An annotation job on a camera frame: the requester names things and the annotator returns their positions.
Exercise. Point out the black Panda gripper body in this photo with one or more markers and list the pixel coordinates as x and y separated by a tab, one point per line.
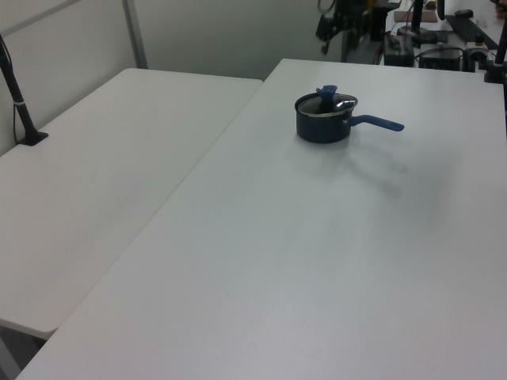
344	17

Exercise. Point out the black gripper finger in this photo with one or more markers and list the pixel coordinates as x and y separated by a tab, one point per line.
325	46
353	39

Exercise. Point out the glass lid with blue knob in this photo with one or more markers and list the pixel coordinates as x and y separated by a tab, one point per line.
327	93

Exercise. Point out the black electronics box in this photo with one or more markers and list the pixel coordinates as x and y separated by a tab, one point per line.
398	49

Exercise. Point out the brown board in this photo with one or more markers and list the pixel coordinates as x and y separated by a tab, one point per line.
406	16

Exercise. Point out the black monitor stand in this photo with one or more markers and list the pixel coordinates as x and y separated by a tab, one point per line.
416	23

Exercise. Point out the black controller box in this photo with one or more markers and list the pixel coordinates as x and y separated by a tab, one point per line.
441	59

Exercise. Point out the black computer mouse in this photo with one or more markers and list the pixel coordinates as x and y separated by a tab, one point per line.
462	12

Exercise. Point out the black keyboard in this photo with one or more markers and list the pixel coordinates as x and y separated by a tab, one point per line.
469	27

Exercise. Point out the emergency stop button box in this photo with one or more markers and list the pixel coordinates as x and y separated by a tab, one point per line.
477	49

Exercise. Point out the black clamp mount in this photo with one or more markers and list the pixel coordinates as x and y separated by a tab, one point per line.
496	69

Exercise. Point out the grey metal partition post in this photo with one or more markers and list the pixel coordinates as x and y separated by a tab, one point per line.
135	33

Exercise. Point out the black camera pole with foot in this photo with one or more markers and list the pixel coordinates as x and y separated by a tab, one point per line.
20	107

